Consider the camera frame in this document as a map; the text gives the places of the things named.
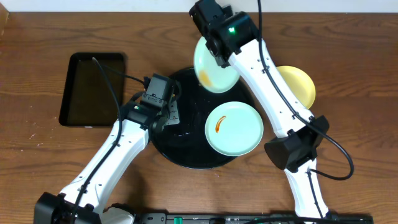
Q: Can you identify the black rectangular tray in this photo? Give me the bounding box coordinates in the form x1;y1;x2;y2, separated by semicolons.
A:
58;52;126;127

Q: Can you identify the black round tray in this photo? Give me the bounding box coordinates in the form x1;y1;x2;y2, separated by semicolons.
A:
152;68;254;169

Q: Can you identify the mint plate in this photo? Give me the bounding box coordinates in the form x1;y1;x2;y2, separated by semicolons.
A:
205;101;264;157
193;37;240;93

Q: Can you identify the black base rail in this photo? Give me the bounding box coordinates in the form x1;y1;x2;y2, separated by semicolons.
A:
134;213;374;224

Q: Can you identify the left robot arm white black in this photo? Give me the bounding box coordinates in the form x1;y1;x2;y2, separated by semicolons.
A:
34;100;178;223

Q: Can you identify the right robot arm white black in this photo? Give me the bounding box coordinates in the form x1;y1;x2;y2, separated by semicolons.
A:
200;12;329;218

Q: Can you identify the yellow plate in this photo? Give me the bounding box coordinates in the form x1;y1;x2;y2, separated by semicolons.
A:
277;65;316;109

